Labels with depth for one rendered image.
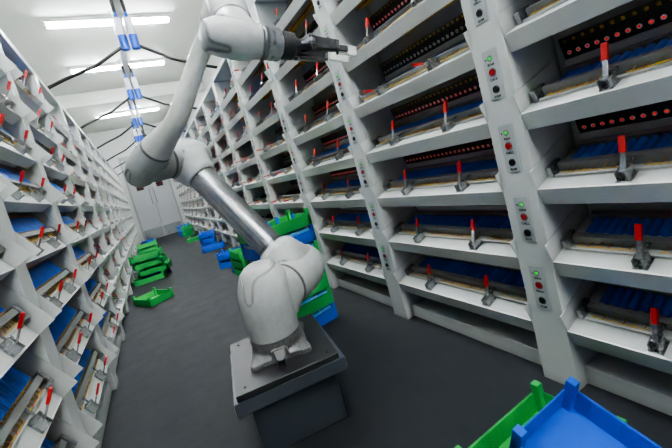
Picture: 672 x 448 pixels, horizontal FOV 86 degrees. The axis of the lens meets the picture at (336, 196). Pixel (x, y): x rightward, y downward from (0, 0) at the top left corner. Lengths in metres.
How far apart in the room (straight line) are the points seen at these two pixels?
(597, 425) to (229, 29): 1.20
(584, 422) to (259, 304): 0.80
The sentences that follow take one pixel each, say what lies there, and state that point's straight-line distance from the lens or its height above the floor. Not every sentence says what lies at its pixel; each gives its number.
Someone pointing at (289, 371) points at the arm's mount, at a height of 0.22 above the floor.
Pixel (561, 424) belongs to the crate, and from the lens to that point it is 1.00.
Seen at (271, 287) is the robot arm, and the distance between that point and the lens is 1.09.
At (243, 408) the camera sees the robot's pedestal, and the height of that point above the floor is 0.18.
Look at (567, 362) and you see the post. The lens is 1.21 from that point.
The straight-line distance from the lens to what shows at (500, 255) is 1.16.
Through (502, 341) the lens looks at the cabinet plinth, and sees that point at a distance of 1.38.
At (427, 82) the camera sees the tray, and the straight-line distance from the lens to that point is 1.19.
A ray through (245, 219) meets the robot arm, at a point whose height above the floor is 0.63.
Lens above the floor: 0.75
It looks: 6 degrees down
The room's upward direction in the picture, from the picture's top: 15 degrees counter-clockwise
